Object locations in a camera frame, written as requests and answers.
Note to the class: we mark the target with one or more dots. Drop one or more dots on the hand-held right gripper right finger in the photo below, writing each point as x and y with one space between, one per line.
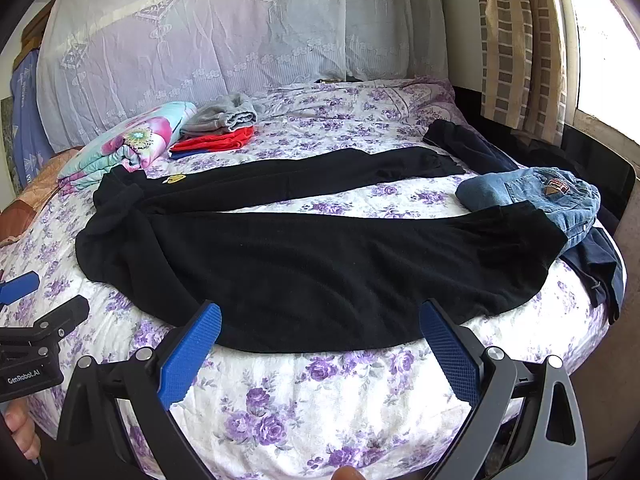
447 355

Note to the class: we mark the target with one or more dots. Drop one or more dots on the folded floral quilt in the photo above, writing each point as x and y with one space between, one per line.
135 140

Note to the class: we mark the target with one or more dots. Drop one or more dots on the person's right hand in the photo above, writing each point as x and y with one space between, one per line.
346 474

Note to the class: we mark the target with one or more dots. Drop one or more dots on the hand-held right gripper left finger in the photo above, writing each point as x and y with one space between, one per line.
192 355

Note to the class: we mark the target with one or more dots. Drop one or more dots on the lace-covered headboard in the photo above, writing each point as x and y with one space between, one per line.
200 35

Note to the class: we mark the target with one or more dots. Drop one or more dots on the bed with purple floral sheet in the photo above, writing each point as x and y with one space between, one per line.
300 410

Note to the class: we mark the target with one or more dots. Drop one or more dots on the folded grey garment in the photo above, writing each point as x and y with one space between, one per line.
220 112

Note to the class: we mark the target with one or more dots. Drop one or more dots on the black pants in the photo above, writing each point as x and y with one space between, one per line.
300 270

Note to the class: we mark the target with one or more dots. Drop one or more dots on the blue patterned cloth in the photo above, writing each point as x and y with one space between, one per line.
30 110

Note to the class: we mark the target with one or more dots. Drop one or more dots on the bright window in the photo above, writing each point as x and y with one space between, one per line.
610 60

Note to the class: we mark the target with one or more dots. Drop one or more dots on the green wall picture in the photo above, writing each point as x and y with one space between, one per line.
6 135

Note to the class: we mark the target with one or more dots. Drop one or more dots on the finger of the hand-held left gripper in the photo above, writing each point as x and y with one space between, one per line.
20 286
65 315

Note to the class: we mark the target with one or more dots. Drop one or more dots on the blue denim jeans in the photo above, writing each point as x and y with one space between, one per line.
540 190

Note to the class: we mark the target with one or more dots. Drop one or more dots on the folded blue garment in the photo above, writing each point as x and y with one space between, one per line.
181 154

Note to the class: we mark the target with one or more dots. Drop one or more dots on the person's left hand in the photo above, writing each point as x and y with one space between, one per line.
22 430

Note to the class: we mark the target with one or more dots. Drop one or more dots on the folded red garment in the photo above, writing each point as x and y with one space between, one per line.
215 141

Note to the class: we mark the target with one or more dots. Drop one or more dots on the beige checked curtain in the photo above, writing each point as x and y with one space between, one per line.
520 35

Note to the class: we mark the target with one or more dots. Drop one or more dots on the orange brown pillow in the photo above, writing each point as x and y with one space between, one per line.
30 195

